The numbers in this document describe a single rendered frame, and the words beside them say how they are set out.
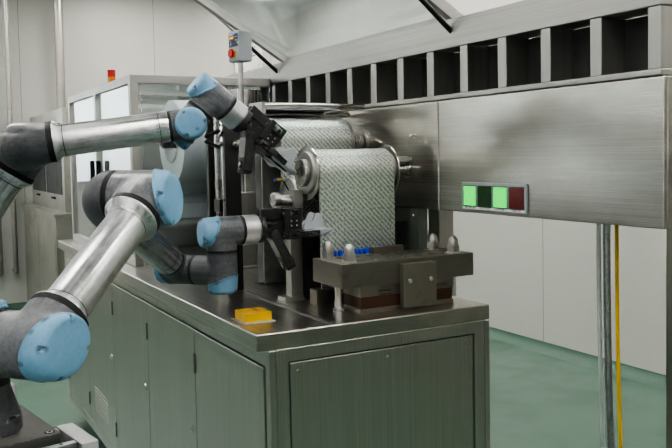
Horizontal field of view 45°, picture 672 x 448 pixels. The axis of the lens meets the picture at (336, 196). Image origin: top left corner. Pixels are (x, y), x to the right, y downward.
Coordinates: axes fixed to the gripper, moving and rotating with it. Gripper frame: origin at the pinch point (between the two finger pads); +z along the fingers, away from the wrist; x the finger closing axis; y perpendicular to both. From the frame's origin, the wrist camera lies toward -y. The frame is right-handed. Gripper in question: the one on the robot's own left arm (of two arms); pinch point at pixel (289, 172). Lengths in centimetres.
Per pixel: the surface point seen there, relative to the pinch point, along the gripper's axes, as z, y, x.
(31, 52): -52, 86, 548
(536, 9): 5, 52, -56
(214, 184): -3.4, -7.7, 38.8
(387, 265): 25.1, -9.8, -28.0
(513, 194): 32, 18, -49
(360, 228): 23.1, -1.4, -8.4
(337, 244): 20.0, -9.0, -8.4
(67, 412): 62, -110, 228
